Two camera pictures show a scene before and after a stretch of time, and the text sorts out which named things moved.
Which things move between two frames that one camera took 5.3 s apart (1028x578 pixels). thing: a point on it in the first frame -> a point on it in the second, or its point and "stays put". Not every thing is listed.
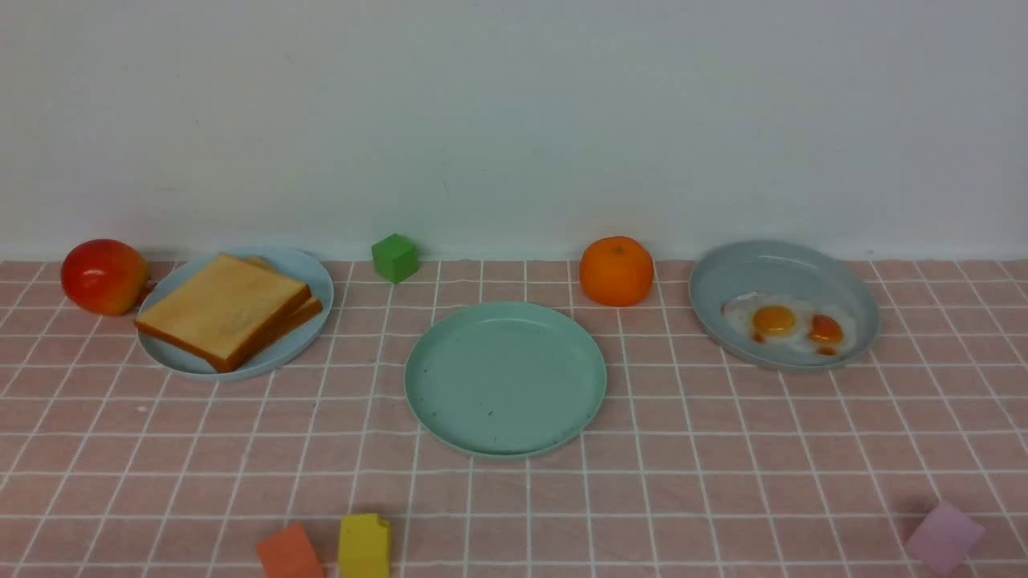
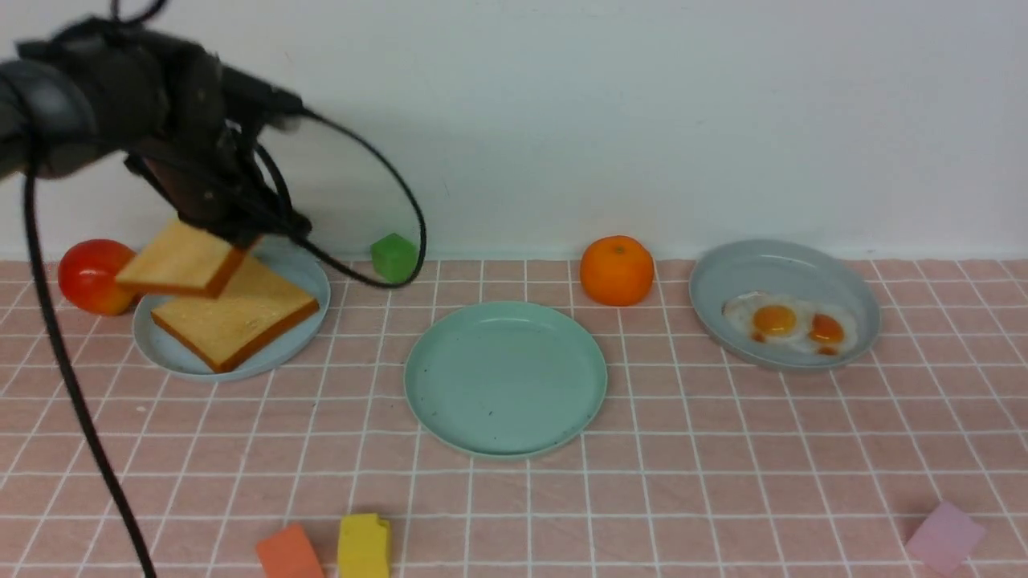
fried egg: x=826 y=332 stays put
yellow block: x=364 y=548 stays put
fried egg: x=767 y=318 stays put
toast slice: x=225 y=311 -> x=188 y=258
